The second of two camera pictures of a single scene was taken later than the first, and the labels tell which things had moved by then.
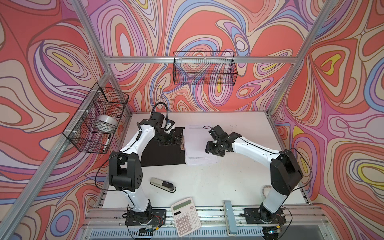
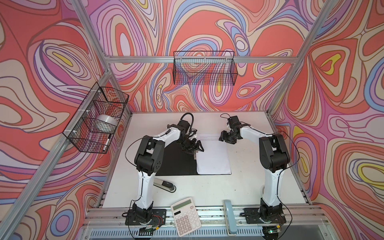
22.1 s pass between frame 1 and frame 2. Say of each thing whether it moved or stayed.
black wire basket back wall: stayed
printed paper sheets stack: moved
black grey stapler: stayed
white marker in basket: stayed
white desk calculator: stayed
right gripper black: moved
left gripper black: moved
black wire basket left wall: stayed
